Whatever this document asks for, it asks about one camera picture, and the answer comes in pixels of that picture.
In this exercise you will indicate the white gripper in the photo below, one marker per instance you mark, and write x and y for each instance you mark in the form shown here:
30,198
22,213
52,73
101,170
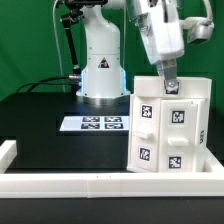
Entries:
161,33

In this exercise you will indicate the white cabinet top panel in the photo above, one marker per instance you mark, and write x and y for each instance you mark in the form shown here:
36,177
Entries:
178,128

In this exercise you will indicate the white cabinet box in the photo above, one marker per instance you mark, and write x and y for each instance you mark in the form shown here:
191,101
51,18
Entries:
201,137

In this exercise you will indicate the white cabinet door panel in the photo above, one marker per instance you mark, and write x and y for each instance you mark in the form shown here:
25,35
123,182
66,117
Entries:
143,134

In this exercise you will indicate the small white tagged cube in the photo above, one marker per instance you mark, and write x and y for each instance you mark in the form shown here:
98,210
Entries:
189,87

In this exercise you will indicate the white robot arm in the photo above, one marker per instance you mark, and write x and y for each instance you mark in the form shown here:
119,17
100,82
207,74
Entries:
103,78

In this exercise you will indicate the white base tag plate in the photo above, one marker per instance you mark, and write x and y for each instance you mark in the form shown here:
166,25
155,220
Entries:
95,123

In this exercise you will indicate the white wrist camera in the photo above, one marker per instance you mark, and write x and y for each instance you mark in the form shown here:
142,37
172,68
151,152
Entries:
199,29

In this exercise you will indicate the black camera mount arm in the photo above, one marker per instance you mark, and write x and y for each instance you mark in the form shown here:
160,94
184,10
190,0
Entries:
73,17

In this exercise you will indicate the white U-shaped frame border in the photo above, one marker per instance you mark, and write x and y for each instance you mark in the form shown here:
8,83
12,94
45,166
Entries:
210,182

